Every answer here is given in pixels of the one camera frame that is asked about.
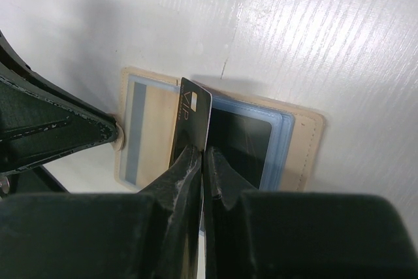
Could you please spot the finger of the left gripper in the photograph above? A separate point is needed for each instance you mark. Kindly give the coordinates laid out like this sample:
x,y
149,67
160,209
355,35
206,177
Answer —
x,y
41,122

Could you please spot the black credit card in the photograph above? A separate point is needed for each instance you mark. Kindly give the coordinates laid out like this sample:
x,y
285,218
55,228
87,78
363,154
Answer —
x,y
243,141
192,118

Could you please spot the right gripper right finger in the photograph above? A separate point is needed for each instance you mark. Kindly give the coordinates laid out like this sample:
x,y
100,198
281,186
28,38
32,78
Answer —
x,y
229,251

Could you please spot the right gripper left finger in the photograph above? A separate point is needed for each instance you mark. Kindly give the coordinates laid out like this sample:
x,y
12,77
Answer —
x,y
157,229

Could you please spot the yellow credit card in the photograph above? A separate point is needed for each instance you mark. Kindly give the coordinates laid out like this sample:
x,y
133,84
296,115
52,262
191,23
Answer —
x,y
148,125

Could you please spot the beige card holder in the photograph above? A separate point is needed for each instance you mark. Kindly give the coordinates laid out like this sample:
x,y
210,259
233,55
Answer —
x,y
272,144

